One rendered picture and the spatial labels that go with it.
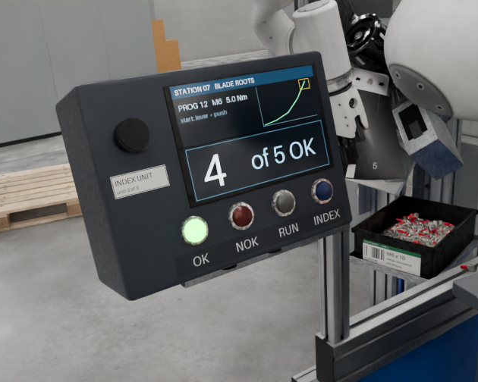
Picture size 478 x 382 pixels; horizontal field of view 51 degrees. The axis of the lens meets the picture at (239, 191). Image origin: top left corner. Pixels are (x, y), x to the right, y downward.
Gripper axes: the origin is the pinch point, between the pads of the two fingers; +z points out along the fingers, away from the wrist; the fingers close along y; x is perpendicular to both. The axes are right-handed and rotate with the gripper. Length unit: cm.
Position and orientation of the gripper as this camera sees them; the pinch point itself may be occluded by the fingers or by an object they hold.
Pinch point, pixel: (349, 152)
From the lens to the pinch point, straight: 110.3
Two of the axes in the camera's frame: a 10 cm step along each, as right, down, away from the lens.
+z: 3.1, 8.2, 4.8
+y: -5.3, -2.6, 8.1
